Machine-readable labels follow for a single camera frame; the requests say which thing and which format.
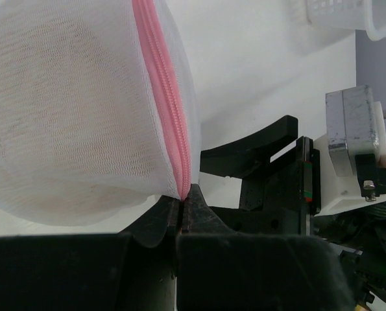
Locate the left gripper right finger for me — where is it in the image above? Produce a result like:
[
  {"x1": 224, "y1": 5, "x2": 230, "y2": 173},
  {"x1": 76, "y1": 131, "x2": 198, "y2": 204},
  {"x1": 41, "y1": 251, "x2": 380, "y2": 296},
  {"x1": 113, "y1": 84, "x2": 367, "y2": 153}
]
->
[{"x1": 181, "y1": 184, "x2": 239, "y2": 236}]

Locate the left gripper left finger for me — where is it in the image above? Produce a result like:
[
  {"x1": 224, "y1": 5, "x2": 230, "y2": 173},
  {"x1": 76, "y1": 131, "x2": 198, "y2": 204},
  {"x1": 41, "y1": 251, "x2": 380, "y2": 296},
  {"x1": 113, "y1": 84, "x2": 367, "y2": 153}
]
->
[{"x1": 119, "y1": 196, "x2": 182, "y2": 248}]

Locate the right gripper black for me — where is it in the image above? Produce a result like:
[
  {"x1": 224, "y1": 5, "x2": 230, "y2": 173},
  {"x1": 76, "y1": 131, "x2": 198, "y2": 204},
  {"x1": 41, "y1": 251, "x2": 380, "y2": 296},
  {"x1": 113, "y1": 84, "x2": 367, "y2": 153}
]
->
[{"x1": 200, "y1": 115, "x2": 321, "y2": 236}]

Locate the white mesh laundry bag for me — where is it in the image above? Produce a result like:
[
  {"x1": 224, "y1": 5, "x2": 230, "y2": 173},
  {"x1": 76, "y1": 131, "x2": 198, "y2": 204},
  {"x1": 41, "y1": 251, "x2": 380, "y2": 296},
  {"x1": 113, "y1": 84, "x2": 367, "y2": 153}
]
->
[{"x1": 0, "y1": 1, "x2": 201, "y2": 226}]

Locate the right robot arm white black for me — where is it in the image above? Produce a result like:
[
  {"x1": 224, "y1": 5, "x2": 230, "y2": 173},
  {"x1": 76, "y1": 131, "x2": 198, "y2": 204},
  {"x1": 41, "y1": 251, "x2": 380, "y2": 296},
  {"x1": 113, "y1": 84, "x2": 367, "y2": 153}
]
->
[{"x1": 200, "y1": 116, "x2": 386, "y2": 305}]

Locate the white plastic basket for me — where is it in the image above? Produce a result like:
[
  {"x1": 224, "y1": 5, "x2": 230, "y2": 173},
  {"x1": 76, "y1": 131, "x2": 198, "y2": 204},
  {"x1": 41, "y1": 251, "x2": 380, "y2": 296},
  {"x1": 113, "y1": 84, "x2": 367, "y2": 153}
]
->
[{"x1": 302, "y1": 0, "x2": 386, "y2": 41}]

